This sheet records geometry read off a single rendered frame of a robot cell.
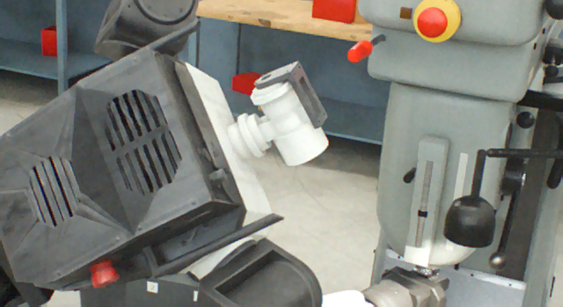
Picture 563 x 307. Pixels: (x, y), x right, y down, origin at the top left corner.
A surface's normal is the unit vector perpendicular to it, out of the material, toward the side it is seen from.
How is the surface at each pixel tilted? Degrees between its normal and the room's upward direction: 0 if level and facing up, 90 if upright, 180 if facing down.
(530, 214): 90
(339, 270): 0
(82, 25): 90
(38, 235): 74
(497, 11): 90
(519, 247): 90
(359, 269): 0
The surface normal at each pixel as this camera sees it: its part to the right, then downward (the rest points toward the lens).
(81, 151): -0.47, 0.01
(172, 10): 0.40, -0.14
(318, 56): -0.37, 0.31
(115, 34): -0.26, 0.93
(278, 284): 0.33, -0.69
